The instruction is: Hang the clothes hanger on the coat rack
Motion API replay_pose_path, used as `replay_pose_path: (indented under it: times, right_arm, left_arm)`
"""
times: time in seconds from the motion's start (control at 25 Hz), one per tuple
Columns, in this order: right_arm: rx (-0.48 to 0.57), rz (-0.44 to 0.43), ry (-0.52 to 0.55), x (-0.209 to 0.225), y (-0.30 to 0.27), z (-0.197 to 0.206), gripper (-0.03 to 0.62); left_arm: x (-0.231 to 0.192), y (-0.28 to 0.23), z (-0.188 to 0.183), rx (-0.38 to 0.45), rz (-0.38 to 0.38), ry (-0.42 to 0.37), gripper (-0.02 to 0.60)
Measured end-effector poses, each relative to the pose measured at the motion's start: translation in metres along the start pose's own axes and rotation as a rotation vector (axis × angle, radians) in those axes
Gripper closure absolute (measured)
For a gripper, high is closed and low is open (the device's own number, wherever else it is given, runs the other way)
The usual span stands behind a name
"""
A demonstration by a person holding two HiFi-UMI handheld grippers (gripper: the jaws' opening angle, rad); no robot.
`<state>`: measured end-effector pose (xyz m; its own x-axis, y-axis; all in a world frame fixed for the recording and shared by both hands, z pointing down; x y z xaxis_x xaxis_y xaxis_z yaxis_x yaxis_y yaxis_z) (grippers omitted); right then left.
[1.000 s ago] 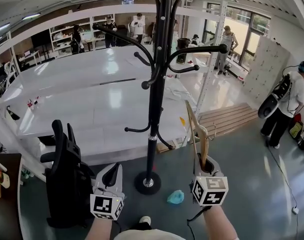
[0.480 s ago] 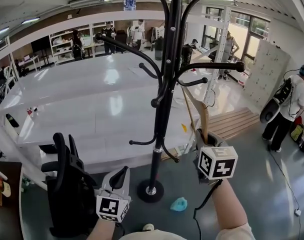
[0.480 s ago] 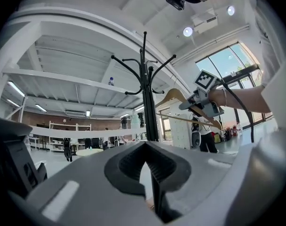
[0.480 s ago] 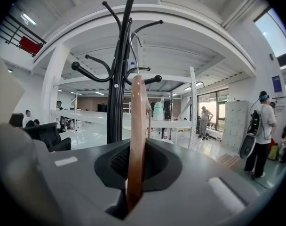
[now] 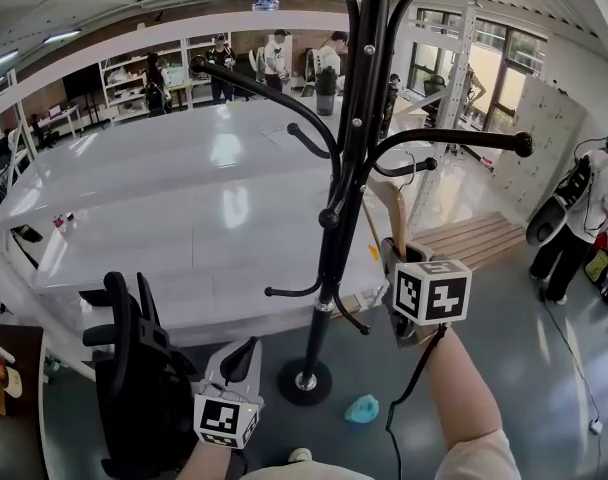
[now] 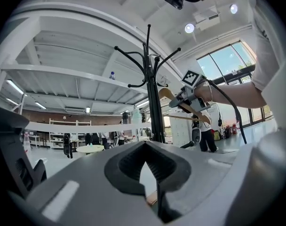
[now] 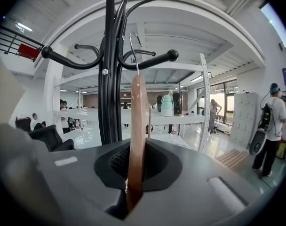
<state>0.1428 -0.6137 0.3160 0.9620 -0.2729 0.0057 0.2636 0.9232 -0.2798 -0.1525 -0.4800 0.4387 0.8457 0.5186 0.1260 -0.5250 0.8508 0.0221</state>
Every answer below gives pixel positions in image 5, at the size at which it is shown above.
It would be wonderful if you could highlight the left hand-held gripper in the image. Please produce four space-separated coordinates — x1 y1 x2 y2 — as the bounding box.
192 336 266 451

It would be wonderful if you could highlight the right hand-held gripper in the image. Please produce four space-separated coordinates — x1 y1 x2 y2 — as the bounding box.
381 236 474 351

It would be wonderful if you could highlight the wooden hanger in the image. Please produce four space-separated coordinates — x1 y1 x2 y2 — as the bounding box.
364 151 421 265

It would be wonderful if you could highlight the black coat rack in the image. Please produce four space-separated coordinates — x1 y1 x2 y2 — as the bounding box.
188 0 535 408

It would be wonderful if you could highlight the person's right forearm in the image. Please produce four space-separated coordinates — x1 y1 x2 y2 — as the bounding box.
426 323 504 453

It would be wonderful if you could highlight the person's left forearm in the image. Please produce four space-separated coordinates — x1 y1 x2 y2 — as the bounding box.
176 435 235 480

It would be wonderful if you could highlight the wooden stick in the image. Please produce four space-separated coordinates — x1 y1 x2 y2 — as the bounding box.
358 201 383 264

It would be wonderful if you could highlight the wooden slatted pallet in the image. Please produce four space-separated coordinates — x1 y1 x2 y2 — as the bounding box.
412 211 529 271

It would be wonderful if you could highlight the black office chair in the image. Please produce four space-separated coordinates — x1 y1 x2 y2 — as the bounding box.
80 270 201 480

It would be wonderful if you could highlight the blue cloth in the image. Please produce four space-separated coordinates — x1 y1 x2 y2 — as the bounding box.
343 393 381 425

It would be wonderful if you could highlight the grey backpack device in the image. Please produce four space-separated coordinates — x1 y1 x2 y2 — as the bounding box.
525 160 598 247

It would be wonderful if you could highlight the sheet of paper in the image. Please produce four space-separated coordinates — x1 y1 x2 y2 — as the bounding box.
260 121 305 150

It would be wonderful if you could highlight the black tumbler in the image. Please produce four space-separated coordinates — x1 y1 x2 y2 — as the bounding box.
314 65 338 117

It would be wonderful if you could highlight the yellow green bag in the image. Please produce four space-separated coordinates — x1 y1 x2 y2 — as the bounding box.
583 245 608 285

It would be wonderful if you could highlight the person's white shirt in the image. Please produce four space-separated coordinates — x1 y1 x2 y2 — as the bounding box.
238 426 523 480

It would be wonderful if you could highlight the white pot with flowers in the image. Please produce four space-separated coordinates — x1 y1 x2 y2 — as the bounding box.
0 342 24 399

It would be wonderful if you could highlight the dark desk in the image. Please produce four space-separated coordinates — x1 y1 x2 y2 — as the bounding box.
0 321 46 480

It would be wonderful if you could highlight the small white shelf unit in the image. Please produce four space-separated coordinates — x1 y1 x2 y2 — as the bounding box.
99 37 191 122

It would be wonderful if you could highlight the black monitor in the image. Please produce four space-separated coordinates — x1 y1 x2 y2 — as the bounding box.
61 64 103 109

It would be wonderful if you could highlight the fluorescent tube light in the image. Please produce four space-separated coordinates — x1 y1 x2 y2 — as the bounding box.
41 28 83 45

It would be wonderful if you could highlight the black cable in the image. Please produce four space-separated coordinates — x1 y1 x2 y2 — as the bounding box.
385 326 449 480

